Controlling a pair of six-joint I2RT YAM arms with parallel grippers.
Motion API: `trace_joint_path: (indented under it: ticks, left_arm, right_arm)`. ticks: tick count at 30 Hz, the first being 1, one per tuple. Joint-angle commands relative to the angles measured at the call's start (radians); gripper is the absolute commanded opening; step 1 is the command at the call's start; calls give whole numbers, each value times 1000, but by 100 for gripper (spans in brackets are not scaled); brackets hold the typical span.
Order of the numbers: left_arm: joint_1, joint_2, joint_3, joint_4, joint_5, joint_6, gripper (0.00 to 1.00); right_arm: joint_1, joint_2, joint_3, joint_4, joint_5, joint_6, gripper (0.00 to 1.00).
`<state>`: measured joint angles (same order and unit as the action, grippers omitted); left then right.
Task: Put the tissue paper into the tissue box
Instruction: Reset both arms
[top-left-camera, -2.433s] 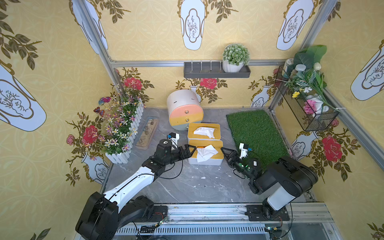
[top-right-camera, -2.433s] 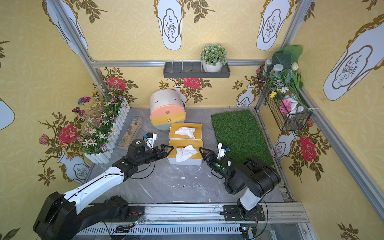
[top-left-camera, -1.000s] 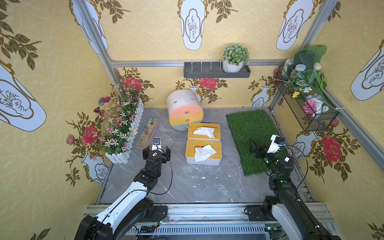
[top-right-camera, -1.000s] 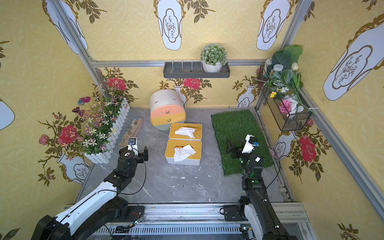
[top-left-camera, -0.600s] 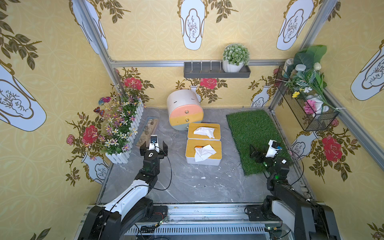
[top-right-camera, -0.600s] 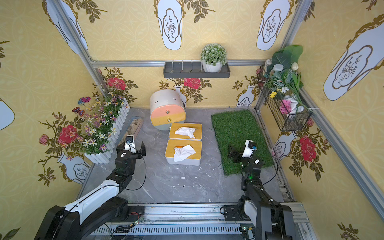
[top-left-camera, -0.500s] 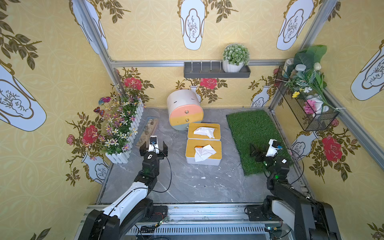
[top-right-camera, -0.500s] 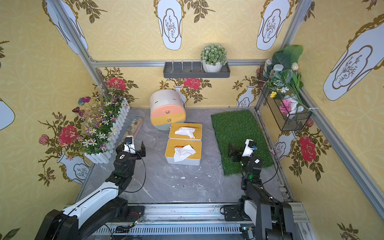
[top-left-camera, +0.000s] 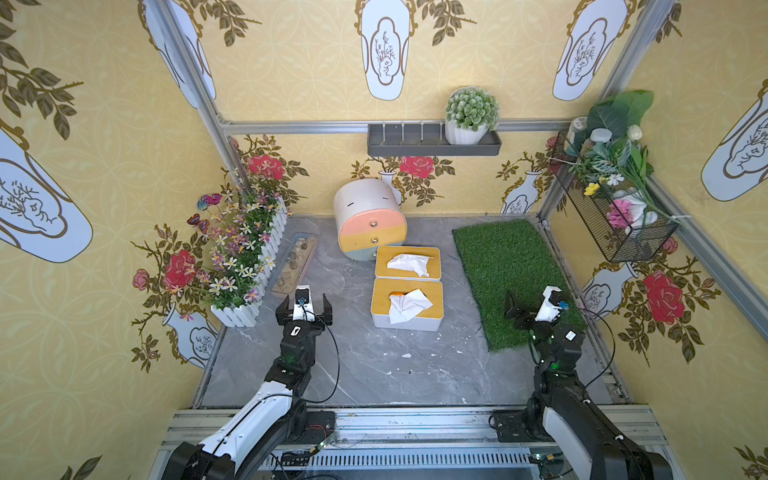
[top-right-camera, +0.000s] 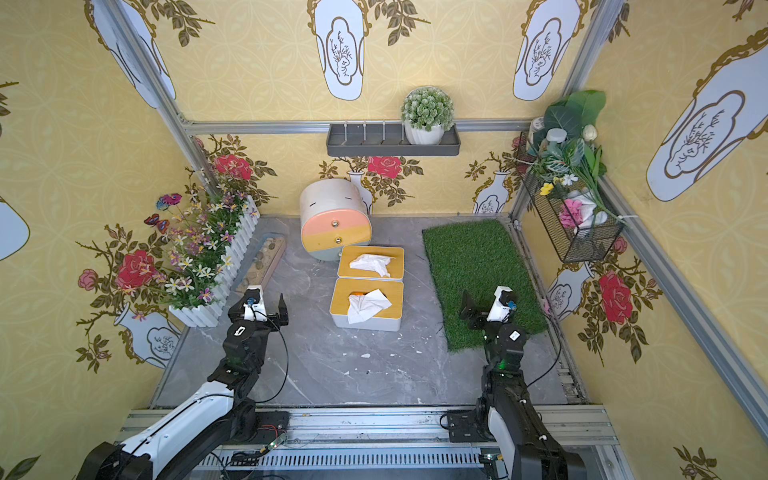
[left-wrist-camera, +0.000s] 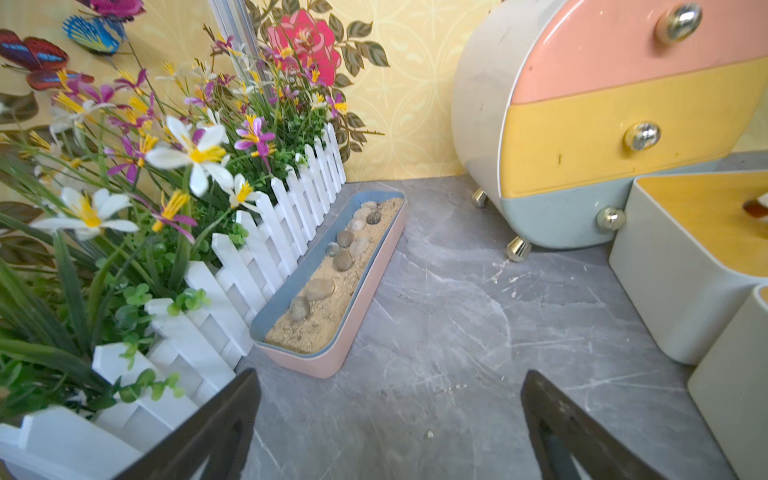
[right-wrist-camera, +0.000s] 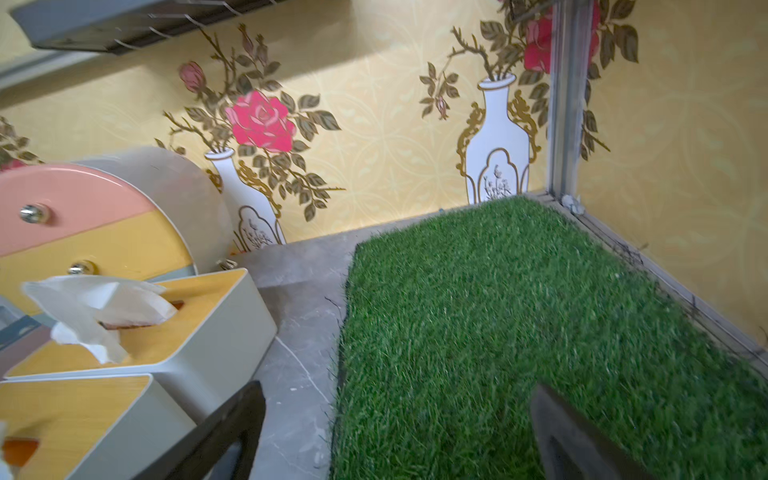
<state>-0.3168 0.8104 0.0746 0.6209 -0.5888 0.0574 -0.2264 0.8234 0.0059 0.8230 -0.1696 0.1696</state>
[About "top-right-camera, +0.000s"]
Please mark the wooden tray with stones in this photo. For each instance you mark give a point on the wooden tray with stones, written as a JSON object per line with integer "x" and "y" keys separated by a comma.
{"x": 269, "y": 251}

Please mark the white fence flower planter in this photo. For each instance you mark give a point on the white fence flower planter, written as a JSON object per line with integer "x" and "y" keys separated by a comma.
{"x": 205, "y": 247}

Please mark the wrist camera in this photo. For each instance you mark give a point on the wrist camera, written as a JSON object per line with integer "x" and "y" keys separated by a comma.
{"x": 504, "y": 305}
{"x": 255, "y": 300}

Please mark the potted green succulent plant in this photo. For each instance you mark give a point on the potted green succulent plant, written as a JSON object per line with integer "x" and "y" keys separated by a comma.
{"x": 427, "y": 114}

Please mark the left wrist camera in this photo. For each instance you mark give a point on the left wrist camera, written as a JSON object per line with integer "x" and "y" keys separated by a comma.
{"x": 255, "y": 300}

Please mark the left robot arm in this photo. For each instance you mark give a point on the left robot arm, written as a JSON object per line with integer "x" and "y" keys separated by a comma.
{"x": 219, "y": 411}

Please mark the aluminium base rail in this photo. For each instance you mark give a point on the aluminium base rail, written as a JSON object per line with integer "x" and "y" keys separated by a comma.
{"x": 334, "y": 438}

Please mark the grey wall shelf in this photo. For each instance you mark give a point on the grey wall shelf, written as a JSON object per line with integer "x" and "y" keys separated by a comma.
{"x": 384, "y": 139}

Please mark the wooden slotted lid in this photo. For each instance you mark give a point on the wooden slotted lid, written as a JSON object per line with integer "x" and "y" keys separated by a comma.
{"x": 360, "y": 270}
{"x": 344, "y": 287}

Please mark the orange tissue pack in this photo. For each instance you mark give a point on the orange tissue pack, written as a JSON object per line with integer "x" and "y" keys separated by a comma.
{"x": 372, "y": 263}
{"x": 363, "y": 307}

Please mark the black wire wall basket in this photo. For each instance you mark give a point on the black wire wall basket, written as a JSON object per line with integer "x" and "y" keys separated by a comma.
{"x": 569, "y": 247}

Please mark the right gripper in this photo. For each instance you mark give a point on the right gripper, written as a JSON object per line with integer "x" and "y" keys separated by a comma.
{"x": 485, "y": 323}

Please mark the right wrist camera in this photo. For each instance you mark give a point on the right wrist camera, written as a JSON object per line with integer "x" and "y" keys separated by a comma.
{"x": 504, "y": 305}

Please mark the artificial flower bouquet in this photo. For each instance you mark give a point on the artificial flower bouquet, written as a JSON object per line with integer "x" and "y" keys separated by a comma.
{"x": 568, "y": 162}

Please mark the round pastel drawer cabinet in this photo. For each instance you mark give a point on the round pastel drawer cabinet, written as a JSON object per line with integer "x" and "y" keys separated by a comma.
{"x": 333, "y": 215}

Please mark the white plastic box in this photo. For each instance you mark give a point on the white plastic box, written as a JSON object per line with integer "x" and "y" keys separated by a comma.
{"x": 371, "y": 264}
{"x": 372, "y": 324}

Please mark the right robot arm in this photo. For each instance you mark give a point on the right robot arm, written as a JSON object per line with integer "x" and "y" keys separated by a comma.
{"x": 504, "y": 412}

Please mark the green artificial grass mat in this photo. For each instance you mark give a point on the green artificial grass mat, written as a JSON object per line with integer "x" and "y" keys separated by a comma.
{"x": 477, "y": 257}

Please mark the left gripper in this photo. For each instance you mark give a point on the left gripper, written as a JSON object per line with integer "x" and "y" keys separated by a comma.
{"x": 264, "y": 322}

